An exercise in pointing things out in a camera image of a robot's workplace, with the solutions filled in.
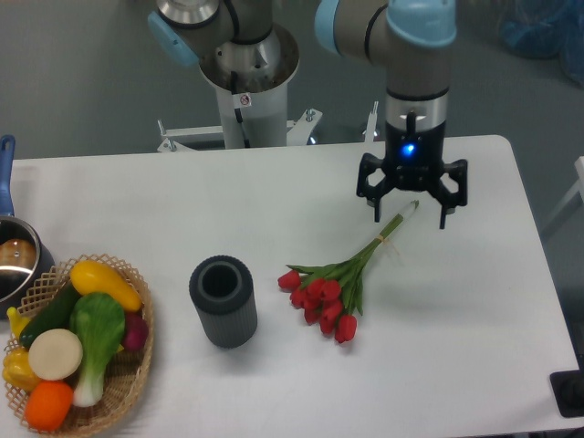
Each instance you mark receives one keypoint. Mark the blue plastic bag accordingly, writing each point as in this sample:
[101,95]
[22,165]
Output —
[545,29]

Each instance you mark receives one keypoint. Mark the red tulip bouquet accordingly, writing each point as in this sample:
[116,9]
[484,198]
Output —
[331,296]

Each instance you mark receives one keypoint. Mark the red radish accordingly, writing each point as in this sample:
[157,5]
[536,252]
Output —
[136,332]

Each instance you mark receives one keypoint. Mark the blue handled saucepan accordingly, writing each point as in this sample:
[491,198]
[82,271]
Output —
[24,258]

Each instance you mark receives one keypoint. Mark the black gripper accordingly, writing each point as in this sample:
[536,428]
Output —
[413,162]

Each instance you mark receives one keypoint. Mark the white furniture edge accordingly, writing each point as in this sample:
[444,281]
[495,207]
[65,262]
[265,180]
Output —
[566,206]

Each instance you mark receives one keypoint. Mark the yellow bell pepper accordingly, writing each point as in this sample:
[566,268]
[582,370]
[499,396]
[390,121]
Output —
[17,370]

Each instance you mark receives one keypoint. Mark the orange fruit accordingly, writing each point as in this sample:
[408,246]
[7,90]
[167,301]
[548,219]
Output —
[48,405]

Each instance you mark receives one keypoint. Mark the black device at table edge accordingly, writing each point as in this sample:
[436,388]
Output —
[567,387]

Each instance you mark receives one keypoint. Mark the yellow banana tip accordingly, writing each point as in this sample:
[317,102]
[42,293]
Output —
[17,321]

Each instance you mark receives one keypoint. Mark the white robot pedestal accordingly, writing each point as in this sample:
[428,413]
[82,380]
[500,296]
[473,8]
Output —
[251,89]

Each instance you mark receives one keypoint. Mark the green cucumber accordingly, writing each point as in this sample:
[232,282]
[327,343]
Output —
[55,315]

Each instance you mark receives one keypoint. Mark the yellow squash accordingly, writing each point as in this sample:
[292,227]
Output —
[90,276]

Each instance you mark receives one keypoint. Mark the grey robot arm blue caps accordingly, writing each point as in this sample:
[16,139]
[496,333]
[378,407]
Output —
[411,40]

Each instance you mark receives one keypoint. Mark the dark grey ribbed vase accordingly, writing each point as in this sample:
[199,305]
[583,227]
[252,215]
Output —
[222,291]

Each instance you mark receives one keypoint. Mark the green bok choy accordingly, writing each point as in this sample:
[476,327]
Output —
[98,321]

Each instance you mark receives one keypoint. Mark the woven wicker basket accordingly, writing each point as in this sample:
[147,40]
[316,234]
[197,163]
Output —
[126,374]

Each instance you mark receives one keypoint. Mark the beige round slice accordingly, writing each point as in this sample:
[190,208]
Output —
[55,354]

